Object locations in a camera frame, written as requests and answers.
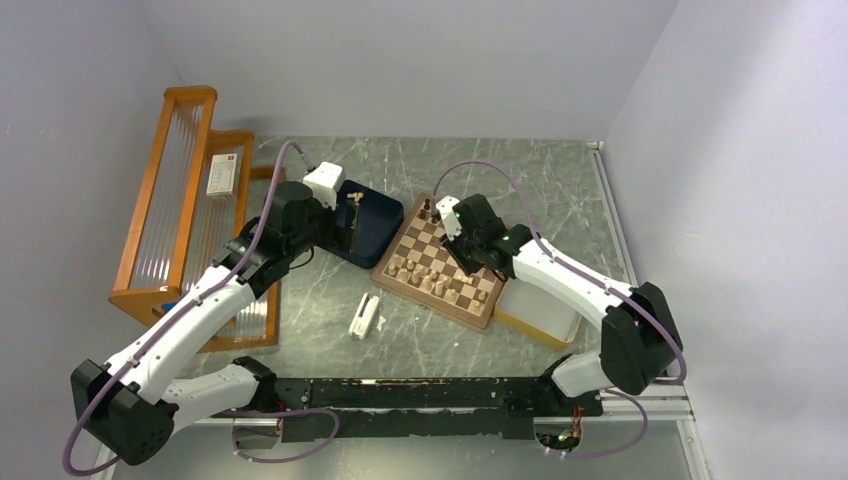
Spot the white card box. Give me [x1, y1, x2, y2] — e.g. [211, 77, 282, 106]
[206, 153, 238, 198]

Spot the wooden chessboard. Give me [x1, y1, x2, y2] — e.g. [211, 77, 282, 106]
[371, 192, 505, 331]

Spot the dark blue tray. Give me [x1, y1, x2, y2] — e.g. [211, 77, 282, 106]
[325, 180, 405, 270]

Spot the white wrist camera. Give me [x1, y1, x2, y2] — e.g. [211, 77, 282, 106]
[436, 196, 462, 241]
[302, 162, 346, 211]

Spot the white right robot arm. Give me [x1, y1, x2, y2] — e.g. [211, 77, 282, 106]
[434, 194, 683, 414]

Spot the orange wooden rack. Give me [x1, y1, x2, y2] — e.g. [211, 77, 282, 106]
[109, 85, 273, 327]

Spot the yellow tray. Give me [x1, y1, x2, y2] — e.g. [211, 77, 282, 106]
[493, 279, 582, 351]

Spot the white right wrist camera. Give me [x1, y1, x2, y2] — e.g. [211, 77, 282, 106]
[436, 196, 462, 241]

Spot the white stapler-like device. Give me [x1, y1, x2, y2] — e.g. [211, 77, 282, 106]
[348, 293, 381, 340]

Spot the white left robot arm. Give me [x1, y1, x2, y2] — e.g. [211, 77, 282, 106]
[62, 174, 355, 476]

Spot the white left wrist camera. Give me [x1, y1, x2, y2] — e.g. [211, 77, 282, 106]
[302, 162, 346, 211]

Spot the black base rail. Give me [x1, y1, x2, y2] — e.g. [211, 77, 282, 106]
[225, 377, 603, 443]

